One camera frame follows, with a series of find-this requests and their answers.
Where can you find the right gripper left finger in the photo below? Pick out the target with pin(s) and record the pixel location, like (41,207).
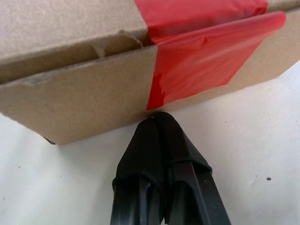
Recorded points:
(140,175)

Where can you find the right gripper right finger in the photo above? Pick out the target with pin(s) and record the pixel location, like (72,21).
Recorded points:
(187,187)

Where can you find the brown cardboard box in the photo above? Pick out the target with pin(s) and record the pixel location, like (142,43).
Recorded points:
(70,100)

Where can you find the red tape strip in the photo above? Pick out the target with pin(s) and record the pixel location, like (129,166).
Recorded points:
(199,58)

